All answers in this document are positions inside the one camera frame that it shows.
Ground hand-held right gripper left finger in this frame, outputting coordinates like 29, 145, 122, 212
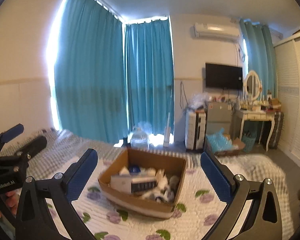
16, 148, 98, 240

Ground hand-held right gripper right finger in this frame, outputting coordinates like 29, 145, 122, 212
200, 151, 283, 240

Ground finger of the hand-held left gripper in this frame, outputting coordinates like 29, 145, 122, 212
9, 135, 48, 161
0, 123, 24, 156

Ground white cloth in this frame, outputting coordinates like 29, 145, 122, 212
142, 169, 177, 202

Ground blue white pouch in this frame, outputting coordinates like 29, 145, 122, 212
118, 164, 142, 176

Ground white black packaged box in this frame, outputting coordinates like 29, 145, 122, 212
111, 174, 159, 195

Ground brown cardboard box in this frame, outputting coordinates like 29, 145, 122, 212
97, 147, 188, 220

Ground person's left hand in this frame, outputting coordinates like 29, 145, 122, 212
0, 190, 20, 218

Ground blue plastic bags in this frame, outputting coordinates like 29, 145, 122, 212
206, 127, 233, 153

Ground small open cardboard box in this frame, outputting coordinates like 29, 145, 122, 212
207, 137, 246, 156

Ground white floral blanket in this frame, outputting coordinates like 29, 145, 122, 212
44, 152, 243, 240

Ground teal basket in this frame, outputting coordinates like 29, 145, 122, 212
241, 132, 257, 153

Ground white suitcase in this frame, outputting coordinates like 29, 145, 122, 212
185, 108, 207, 152

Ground grey mini fridge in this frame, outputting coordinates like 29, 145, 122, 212
207, 101, 234, 137

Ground large clear water bottle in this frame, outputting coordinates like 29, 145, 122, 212
130, 127, 151, 149

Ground white dressing table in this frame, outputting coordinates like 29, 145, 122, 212
233, 108, 277, 152

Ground dark suitcase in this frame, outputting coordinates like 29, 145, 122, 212
266, 111, 284, 149

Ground clear plastic bag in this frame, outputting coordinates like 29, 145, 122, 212
188, 92, 212, 111

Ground wide teal curtain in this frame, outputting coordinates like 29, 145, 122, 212
53, 0, 129, 145

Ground white oval vanity mirror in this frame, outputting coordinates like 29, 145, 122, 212
243, 70, 262, 103

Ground white slatted wardrobe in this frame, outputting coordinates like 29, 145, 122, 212
273, 33, 300, 178

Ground narrow teal curtain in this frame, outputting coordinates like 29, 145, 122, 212
123, 16, 176, 143

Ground teal curtain beside wardrobe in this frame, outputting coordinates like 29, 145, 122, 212
240, 18, 277, 98

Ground white air conditioner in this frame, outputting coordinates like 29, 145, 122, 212
193, 22, 241, 39

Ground hanging wall cable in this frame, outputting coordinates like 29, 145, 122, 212
180, 81, 188, 111

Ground black wall television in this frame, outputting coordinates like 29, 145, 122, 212
205, 63, 244, 91

